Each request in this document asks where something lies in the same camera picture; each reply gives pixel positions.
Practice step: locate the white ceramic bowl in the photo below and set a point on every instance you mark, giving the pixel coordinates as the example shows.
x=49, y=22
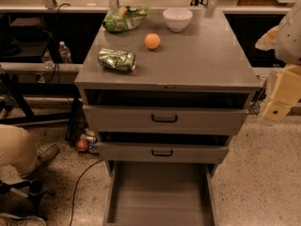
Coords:
x=177, y=19

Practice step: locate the crushed green soda can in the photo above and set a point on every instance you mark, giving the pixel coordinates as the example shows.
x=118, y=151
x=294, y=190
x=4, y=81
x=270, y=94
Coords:
x=117, y=60

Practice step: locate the grey middle drawer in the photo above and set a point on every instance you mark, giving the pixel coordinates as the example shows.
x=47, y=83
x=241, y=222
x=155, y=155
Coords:
x=171, y=153

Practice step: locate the orange ball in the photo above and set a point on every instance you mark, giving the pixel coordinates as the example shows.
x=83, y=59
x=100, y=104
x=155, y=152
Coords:
x=152, y=41

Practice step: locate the grey sneaker shoe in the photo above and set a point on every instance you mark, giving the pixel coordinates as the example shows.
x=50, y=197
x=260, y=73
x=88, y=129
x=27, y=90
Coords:
x=40, y=156

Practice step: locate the grey top drawer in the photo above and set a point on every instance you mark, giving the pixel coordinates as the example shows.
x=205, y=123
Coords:
x=165, y=120

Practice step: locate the clear plastic water bottle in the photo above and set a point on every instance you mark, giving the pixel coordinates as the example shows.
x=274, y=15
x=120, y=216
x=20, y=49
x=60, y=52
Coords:
x=65, y=53

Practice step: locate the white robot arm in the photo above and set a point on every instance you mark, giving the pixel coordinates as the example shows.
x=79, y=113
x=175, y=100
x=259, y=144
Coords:
x=285, y=40

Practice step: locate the grey open bottom drawer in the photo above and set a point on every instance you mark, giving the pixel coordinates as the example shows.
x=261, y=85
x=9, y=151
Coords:
x=160, y=194

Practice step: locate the grey metal drawer cabinet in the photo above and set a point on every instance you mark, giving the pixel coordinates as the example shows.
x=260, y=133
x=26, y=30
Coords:
x=203, y=66

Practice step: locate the person leg tan trousers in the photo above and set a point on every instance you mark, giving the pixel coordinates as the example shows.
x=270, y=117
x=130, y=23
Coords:
x=17, y=149

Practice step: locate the red apple on floor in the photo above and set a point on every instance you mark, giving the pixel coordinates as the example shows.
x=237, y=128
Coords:
x=81, y=145

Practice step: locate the silver can on floor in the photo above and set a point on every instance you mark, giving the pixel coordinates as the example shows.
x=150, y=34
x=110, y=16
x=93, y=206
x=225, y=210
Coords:
x=88, y=138

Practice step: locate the black office chair base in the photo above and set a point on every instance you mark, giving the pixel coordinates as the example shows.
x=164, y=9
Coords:
x=23, y=198

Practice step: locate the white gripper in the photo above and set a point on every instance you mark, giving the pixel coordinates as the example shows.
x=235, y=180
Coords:
x=290, y=42

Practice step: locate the green chip bag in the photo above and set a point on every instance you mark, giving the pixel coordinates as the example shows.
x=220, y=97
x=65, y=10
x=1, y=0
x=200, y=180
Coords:
x=125, y=18

